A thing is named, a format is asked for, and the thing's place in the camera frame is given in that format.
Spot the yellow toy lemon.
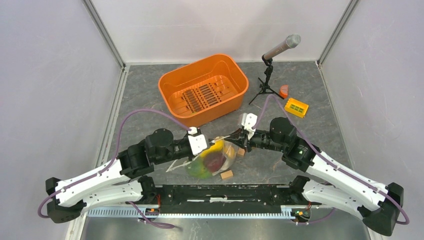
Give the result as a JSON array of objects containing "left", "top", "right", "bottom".
[{"left": 224, "top": 145, "right": 237, "bottom": 159}]

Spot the orange semicircle toy slice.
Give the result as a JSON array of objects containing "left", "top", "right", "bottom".
[{"left": 279, "top": 84, "right": 289, "bottom": 99}]

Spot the green toy lettuce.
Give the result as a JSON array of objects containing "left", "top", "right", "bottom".
[{"left": 185, "top": 158, "right": 212, "bottom": 179}]

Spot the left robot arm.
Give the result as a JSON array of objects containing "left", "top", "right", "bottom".
[{"left": 45, "top": 127, "right": 216, "bottom": 224}]

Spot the small tan wooden cube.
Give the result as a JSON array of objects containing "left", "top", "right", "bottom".
[{"left": 236, "top": 148, "right": 246, "bottom": 158}]

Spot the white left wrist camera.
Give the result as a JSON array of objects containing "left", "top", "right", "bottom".
[{"left": 187, "top": 126, "right": 210, "bottom": 156}]

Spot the yellow window toy brick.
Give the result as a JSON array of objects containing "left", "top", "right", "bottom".
[{"left": 284, "top": 97, "right": 309, "bottom": 118}]

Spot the black microphone tripod stand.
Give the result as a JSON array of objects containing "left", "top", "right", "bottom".
[{"left": 248, "top": 55, "right": 285, "bottom": 105}]

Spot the dark red toy onion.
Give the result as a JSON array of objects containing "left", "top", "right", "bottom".
[{"left": 203, "top": 152, "right": 227, "bottom": 173}]

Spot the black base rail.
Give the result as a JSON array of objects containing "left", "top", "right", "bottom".
[{"left": 135, "top": 184, "right": 309, "bottom": 214}]

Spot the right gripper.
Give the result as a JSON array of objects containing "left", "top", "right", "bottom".
[{"left": 224, "top": 126, "right": 286, "bottom": 152}]

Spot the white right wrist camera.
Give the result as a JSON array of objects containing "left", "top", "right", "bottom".
[{"left": 238, "top": 113, "right": 258, "bottom": 140}]

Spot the polka dot zip top bag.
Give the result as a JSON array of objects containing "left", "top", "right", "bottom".
[{"left": 166, "top": 136, "right": 240, "bottom": 179}]

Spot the silver microphone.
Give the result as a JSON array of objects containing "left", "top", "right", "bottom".
[{"left": 262, "top": 34, "right": 302, "bottom": 61}]

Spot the orange plastic basket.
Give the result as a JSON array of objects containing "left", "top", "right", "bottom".
[{"left": 158, "top": 53, "right": 249, "bottom": 127}]

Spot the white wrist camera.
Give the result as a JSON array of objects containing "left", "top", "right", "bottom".
[
  {"left": 238, "top": 113, "right": 258, "bottom": 140},
  {"left": 187, "top": 126, "right": 210, "bottom": 156}
]

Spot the tan wooden block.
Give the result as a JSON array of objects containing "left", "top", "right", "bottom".
[{"left": 220, "top": 170, "right": 234, "bottom": 180}]

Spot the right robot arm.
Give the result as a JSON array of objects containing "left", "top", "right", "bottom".
[{"left": 227, "top": 114, "right": 404, "bottom": 237}]

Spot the yellow toy mango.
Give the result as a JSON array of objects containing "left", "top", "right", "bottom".
[{"left": 199, "top": 139, "right": 225, "bottom": 158}]

